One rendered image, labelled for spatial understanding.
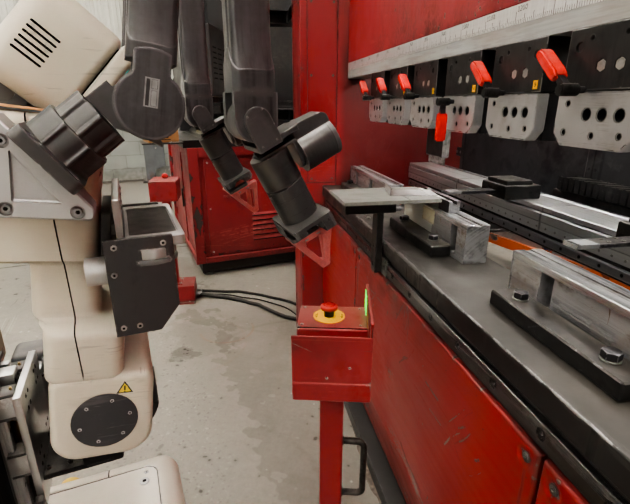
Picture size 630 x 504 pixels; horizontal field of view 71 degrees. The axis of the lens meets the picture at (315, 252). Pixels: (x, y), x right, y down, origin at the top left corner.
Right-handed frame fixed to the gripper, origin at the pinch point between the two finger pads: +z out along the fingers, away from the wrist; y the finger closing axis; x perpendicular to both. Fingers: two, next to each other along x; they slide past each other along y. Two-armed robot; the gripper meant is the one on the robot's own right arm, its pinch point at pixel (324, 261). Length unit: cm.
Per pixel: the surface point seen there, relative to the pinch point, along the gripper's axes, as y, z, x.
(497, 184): 32, 29, -62
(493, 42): 12, -13, -53
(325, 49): 125, -15, -72
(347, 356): 5.7, 23.9, 3.4
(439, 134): 25, 3, -44
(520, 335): -15.1, 23.9, -20.2
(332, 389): 6.9, 29.6, 9.2
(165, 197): 212, 23, 19
